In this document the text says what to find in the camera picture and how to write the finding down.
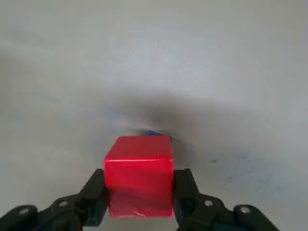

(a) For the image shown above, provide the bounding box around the blue wooden cube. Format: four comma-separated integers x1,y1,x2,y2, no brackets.
141,129,173,145

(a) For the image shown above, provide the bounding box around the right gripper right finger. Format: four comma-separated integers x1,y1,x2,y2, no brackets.
173,168,282,231

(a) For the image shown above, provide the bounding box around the red wooden cube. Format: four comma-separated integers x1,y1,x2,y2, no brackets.
103,135,175,219

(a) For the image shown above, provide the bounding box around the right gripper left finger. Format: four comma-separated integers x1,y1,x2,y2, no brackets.
0,168,110,231

